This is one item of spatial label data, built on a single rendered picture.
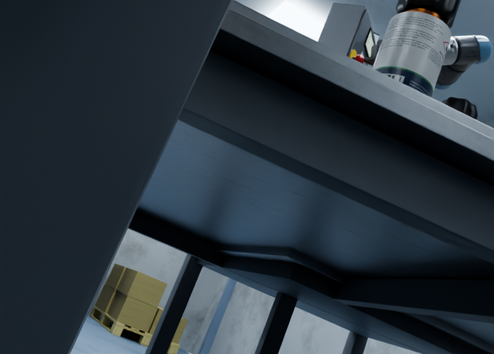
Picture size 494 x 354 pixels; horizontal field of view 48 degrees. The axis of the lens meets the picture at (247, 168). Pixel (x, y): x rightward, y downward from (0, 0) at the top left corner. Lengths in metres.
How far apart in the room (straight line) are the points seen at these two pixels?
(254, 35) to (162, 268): 7.54
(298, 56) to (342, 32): 1.05
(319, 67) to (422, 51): 0.32
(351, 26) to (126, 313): 5.35
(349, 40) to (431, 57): 0.73
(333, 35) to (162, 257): 6.65
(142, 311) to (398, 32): 5.93
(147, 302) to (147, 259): 1.46
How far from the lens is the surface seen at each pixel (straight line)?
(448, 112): 0.61
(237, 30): 0.47
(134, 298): 6.50
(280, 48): 0.47
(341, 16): 1.55
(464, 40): 1.63
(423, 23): 0.80
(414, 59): 0.77
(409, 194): 0.53
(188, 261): 2.13
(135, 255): 7.87
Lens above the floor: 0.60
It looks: 15 degrees up
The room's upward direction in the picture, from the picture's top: 22 degrees clockwise
